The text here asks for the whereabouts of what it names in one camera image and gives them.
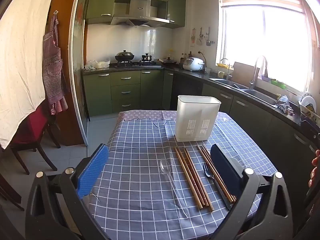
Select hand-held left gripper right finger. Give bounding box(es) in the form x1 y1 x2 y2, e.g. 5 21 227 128
210 144 294 240

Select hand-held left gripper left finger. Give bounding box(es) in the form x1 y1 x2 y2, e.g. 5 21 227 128
25 144 110 240

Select metal fork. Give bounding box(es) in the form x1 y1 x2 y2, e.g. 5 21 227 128
202 162 232 210

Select wooden chopsticks bundle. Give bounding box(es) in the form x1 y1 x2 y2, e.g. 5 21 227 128
185 147 215 211

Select light bamboo chopstick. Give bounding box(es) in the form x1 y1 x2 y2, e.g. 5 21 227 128
184 148 210 206
174 147 202 209

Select reddish patterned chopstick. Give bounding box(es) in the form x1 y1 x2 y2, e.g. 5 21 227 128
177 147 207 206

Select clear plastic spoon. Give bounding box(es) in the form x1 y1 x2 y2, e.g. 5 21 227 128
160 158 190 219

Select white plastic utensil holder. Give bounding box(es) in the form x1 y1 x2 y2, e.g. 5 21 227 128
174 95 222 142

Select person's right hand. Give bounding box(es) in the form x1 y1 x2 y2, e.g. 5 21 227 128
308 149 320 188

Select dish rack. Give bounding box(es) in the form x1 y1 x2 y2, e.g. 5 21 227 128
299 94 320 124

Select white plate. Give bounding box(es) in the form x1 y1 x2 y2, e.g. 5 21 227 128
301 95 317 113

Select crumpled plastic bag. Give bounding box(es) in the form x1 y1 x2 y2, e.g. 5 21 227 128
276 95 296 116

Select blue-grey checked tablecloth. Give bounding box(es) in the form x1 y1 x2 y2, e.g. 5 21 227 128
89 111 278 240

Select green plastic container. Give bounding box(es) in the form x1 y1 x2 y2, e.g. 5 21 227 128
261 74 287 89

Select steel sink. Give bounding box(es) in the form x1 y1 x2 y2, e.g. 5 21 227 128
209 77 278 106

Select red cushioned wooden chair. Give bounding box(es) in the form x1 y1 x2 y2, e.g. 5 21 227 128
10 105 62 175

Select purple patterned cloth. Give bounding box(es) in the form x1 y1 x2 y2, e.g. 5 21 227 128
117 109 225 122

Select steel faucet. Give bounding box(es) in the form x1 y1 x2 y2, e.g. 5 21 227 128
249 55 268 90

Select dark wooden chair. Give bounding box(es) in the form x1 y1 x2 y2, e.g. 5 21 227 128
0 172 25 211

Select black built-in appliance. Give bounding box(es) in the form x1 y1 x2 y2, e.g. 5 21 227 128
171 74 203 111

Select wooden cutting board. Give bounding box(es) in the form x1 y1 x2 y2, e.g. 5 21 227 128
232 61 256 85

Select wooden partition panel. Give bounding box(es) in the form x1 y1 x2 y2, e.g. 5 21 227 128
49 0 88 147

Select green base cabinets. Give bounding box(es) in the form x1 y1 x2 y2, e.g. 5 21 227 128
82 69 320 180

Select yellow basket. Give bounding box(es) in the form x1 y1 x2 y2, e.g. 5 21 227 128
216 58 234 71

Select white plastic bags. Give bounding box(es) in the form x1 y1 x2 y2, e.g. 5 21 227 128
84 59 111 70

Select kitchen window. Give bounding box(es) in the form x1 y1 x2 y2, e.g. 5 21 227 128
219 0 317 94

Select white rice cooker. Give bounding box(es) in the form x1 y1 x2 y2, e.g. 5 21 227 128
183 57 206 72

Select checked apron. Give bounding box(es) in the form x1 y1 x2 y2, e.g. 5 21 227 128
42 11 68 115

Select gas stove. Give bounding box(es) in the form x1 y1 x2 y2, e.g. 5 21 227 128
110 61 162 69

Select sliding glass door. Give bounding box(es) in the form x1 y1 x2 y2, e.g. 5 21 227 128
69 0 92 153

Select black wok with lid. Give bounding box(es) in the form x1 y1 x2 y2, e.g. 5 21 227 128
115 50 135 63

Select black frying pan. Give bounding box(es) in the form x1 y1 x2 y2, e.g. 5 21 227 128
156 57 178 66

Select white curtain sheet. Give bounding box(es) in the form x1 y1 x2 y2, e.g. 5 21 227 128
0 0 61 151

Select window blind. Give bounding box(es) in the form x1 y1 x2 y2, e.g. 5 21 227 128
219 0 304 13

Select steel range hood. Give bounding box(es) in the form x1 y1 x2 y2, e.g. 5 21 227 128
110 0 169 28

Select green wall cabinets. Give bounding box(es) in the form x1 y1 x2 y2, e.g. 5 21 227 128
85 0 187 29

